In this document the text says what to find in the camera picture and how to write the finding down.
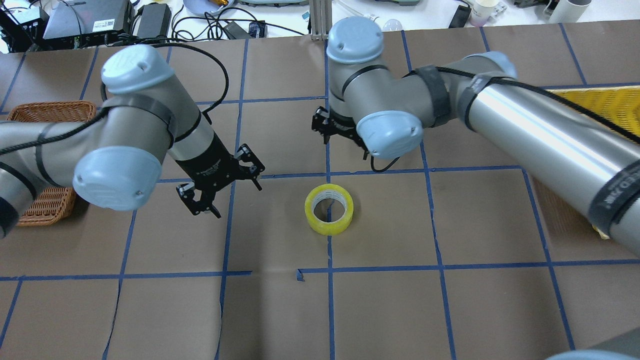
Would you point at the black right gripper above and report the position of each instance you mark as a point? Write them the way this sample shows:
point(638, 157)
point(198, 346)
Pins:
point(326, 125)

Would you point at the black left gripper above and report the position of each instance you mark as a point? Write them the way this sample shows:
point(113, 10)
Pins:
point(209, 165)

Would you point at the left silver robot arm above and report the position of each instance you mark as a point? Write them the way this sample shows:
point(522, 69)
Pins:
point(115, 159)

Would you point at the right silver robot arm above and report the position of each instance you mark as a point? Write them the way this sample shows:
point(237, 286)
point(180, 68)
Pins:
point(589, 162)

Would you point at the white light bulb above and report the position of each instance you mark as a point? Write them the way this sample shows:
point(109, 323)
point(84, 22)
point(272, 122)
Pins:
point(385, 24)

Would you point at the black power adapter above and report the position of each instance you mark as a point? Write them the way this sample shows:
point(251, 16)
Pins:
point(233, 31)

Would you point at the blue plate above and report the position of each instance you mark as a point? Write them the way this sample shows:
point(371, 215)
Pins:
point(200, 7)

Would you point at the black flat power brick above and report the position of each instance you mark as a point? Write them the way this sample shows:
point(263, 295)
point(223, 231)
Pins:
point(154, 21)

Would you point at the white paper cup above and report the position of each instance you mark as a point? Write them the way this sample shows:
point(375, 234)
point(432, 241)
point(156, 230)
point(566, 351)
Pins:
point(481, 11)

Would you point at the black computer box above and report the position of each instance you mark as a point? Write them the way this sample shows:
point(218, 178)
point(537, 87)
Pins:
point(88, 22)

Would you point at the yellow plastic basket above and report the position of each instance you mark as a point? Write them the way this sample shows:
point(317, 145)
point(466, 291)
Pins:
point(619, 105)

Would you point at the aluminium frame post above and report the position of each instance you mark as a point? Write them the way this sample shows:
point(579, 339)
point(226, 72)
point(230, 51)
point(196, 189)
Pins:
point(321, 19)

